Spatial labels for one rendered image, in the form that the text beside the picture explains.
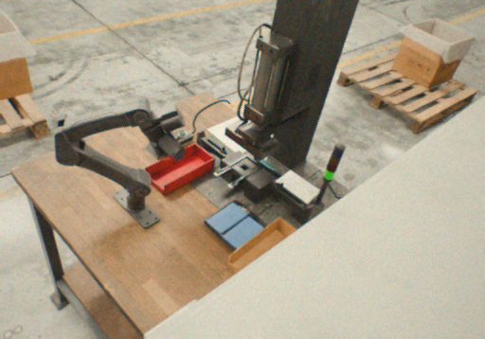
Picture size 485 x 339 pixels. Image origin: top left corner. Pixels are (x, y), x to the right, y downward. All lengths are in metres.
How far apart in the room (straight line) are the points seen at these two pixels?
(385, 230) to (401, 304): 0.09
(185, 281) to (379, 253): 0.92
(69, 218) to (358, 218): 1.15
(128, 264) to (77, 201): 0.33
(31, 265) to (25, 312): 0.27
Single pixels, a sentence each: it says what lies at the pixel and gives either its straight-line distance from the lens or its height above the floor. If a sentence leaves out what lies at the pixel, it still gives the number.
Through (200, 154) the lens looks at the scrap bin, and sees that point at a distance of 1.66.
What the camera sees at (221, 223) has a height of 0.92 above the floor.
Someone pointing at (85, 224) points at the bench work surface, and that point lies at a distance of 1.45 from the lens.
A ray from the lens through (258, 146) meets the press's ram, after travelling 1.40.
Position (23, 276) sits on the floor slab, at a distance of 2.49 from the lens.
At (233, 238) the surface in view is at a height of 0.92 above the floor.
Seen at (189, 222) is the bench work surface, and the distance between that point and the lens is 1.44.
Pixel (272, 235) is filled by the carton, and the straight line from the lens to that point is 1.44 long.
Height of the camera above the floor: 2.00
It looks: 41 degrees down
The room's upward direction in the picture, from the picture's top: 11 degrees clockwise
